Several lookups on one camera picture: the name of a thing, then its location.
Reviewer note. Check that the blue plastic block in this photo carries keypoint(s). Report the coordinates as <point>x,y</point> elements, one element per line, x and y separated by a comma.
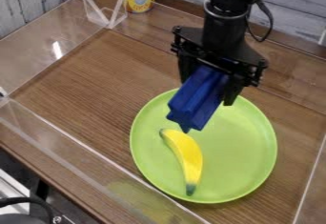
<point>198,99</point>

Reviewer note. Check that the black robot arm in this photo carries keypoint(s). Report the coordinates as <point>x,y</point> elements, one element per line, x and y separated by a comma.
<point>233,7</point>

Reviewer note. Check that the clear acrylic tray wall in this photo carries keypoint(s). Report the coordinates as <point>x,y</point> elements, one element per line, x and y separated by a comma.
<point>77,79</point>

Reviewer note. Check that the green round plate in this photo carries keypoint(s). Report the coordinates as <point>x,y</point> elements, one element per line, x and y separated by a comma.
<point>238,143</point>

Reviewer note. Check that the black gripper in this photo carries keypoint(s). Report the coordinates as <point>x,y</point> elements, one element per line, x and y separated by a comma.
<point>217,45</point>

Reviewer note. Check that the yellow toy banana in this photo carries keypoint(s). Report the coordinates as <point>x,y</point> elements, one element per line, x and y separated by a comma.
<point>189,154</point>

